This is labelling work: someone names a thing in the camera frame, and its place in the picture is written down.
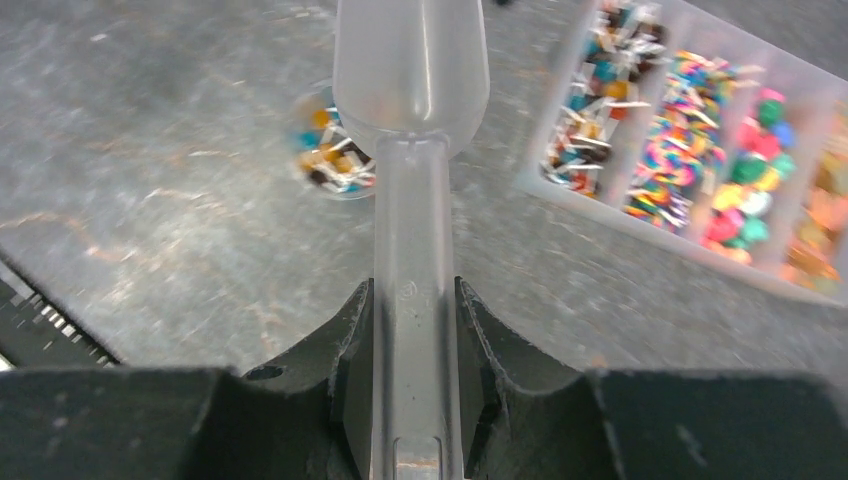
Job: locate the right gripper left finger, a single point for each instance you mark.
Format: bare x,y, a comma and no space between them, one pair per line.
281,420

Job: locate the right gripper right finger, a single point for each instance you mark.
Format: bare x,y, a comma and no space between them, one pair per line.
526,415

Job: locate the clear round jar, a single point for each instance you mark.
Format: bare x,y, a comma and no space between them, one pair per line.
331,142

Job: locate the clear plastic scoop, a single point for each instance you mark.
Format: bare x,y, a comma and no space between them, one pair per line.
411,83

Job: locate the lollipops in jar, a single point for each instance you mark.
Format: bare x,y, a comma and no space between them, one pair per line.
331,152

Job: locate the clear compartment candy tray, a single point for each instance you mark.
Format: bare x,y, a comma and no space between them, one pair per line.
668,124

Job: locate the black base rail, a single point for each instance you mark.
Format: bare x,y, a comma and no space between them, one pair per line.
37,332

